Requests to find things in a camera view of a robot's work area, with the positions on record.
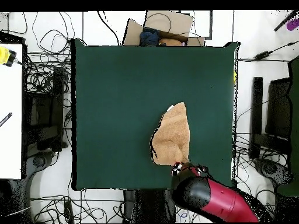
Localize tan terry towel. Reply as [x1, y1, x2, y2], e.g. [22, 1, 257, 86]
[149, 101, 191, 166]

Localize dark grey stand base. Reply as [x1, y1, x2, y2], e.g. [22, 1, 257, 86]
[25, 151, 55, 178]
[254, 157, 293, 186]

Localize black upright bar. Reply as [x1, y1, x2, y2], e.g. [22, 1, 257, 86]
[249, 76, 264, 159]

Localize dark green table cloth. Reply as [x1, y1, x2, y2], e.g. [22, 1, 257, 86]
[71, 38, 241, 191]

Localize black monitor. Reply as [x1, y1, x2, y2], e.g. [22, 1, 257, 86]
[266, 78, 293, 141]

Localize black power strip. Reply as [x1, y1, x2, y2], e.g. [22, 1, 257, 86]
[64, 201, 74, 223]

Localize orange garment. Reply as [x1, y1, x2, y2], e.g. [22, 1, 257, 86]
[159, 37, 185, 47]

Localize dark blue garment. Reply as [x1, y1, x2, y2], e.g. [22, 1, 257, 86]
[139, 29, 161, 47]

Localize black power adapter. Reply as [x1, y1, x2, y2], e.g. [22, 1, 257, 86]
[253, 50, 272, 60]

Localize brown cardboard box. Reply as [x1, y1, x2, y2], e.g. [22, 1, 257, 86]
[122, 10, 206, 47]

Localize white board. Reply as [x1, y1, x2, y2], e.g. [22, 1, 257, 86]
[0, 43, 23, 180]

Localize purple object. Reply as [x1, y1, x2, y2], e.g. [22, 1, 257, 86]
[286, 19, 299, 32]

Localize black marker pen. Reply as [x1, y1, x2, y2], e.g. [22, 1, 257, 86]
[0, 112, 13, 128]

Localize yellow and black tool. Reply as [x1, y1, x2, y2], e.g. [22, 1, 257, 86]
[0, 45, 18, 68]

